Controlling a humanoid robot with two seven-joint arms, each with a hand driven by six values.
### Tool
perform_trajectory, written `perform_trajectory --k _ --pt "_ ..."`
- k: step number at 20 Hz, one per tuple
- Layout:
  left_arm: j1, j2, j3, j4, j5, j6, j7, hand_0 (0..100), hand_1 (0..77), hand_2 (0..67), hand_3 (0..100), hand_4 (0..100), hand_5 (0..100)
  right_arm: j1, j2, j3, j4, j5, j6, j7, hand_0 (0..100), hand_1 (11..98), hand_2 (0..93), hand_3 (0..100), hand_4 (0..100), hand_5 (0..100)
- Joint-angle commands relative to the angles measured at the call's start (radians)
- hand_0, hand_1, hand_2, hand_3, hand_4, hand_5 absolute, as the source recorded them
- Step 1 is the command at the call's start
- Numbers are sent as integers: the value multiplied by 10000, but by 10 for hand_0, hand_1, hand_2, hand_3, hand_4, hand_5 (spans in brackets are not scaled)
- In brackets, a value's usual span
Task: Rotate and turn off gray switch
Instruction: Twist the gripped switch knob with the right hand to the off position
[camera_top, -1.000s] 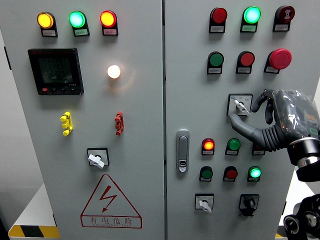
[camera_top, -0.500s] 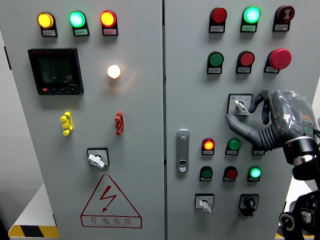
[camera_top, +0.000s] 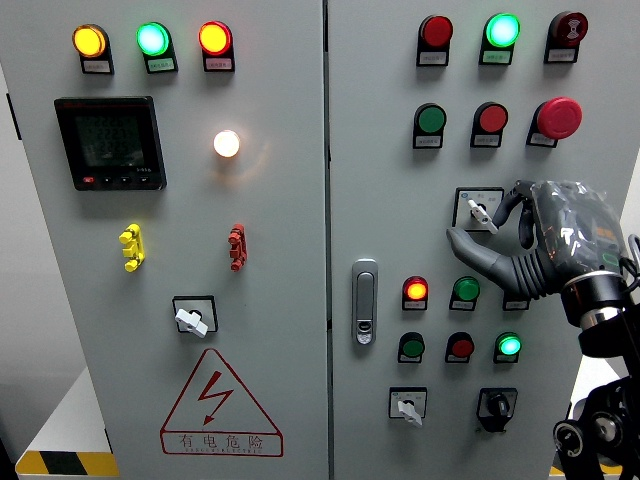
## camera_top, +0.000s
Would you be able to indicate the black display meter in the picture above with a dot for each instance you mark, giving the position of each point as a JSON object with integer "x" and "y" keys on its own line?
{"x": 111, "y": 142}

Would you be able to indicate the large dark red lamp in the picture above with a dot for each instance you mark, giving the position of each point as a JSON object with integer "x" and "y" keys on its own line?
{"x": 436, "y": 31}

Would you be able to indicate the yellow round lamp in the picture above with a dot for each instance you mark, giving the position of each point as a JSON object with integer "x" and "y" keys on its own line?
{"x": 89, "y": 41}

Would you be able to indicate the red buzzer lamp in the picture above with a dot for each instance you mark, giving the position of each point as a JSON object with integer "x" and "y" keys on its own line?
{"x": 569, "y": 27}

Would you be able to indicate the large green lit lamp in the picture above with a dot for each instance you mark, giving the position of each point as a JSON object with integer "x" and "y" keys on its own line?
{"x": 502, "y": 30}
{"x": 153, "y": 38}

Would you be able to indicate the large green push button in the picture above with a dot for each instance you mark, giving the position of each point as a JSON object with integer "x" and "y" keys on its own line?
{"x": 431, "y": 118}

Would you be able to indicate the small red push button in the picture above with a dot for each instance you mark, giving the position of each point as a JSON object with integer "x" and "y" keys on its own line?
{"x": 461, "y": 347}

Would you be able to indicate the black yellow striped tape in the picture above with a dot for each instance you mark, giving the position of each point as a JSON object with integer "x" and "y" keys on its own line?
{"x": 555, "y": 471}
{"x": 64, "y": 464}

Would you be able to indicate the pale grey cabinet door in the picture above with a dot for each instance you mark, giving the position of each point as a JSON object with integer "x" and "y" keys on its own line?
{"x": 380, "y": 200}
{"x": 280, "y": 240}

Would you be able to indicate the red warning triangle sticker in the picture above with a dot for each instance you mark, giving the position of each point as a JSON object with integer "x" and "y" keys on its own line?
{"x": 219, "y": 442}

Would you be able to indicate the small red lit lamp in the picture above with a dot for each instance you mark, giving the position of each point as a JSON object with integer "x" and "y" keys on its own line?
{"x": 416, "y": 290}

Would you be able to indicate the black cabinet hinge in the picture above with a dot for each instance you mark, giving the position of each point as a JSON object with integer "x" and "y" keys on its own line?
{"x": 13, "y": 117}
{"x": 107, "y": 440}
{"x": 569, "y": 412}

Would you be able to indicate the large red push button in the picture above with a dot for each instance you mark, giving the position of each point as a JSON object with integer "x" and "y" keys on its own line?
{"x": 492, "y": 117}

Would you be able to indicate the silver door lock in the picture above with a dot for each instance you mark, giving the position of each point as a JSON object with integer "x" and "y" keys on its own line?
{"x": 364, "y": 300}

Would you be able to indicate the white glowing lamp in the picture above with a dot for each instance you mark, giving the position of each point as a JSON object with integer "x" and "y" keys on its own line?
{"x": 227, "y": 143}

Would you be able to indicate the large red stop button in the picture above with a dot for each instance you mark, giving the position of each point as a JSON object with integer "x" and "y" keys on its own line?
{"x": 560, "y": 117}

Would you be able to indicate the small label plate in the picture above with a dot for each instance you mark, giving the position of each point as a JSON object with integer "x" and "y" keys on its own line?
{"x": 97, "y": 66}
{"x": 409, "y": 359}
{"x": 515, "y": 305}
{"x": 462, "y": 305}
{"x": 561, "y": 55}
{"x": 505, "y": 360}
{"x": 540, "y": 140}
{"x": 219, "y": 64}
{"x": 456, "y": 359}
{"x": 415, "y": 304}
{"x": 432, "y": 58}
{"x": 427, "y": 141}
{"x": 495, "y": 57}
{"x": 486, "y": 140}
{"x": 162, "y": 65}

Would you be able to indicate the red lamp with orange glow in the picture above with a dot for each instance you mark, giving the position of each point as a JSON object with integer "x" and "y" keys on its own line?
{"x": 214, "y": 38}

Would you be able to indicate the small green lit lamp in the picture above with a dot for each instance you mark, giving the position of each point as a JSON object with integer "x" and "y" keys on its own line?
{"x": 508, "y": 345}

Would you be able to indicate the small green push button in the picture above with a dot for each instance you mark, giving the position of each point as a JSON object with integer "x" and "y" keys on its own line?
{"x": 413, "y": 347}
{"x": 467, "y": 289}

